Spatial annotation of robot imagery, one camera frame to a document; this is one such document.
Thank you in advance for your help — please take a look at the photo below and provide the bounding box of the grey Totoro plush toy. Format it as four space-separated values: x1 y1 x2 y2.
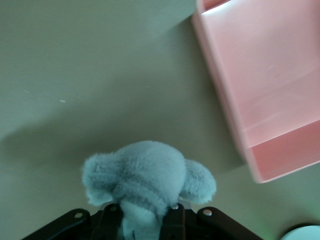
81 139 218 240

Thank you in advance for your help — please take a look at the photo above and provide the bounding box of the pink plastic box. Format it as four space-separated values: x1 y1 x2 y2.
191 0 320 185

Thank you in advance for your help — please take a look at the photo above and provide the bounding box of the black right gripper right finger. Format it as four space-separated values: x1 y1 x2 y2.
159 203 265 240

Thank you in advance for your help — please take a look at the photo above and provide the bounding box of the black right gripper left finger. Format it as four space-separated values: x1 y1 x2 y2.
21 203 125 240

